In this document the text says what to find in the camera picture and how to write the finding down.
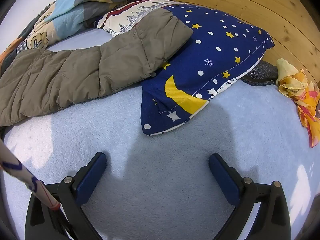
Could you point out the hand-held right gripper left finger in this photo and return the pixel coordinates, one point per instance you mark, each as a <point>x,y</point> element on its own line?
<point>91,177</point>

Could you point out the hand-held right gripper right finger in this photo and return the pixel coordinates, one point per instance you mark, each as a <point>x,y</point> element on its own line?
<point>223,177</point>

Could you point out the olive puffer jacket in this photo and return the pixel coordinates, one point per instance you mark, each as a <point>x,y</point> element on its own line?
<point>75,72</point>

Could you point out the light blue cloud bed sheet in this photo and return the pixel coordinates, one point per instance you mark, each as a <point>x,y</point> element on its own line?
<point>160,180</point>

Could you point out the dark patterned cloth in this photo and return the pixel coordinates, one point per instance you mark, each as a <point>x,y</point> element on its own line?
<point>262,73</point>

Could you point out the yellow orange scarf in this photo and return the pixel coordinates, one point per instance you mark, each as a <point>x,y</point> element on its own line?
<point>302,95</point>

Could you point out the navy star and moon pillow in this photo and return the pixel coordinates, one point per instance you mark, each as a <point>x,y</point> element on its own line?
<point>212,62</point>

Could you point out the patchwork fleece blanket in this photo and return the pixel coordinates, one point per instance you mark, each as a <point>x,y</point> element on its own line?
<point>67,12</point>

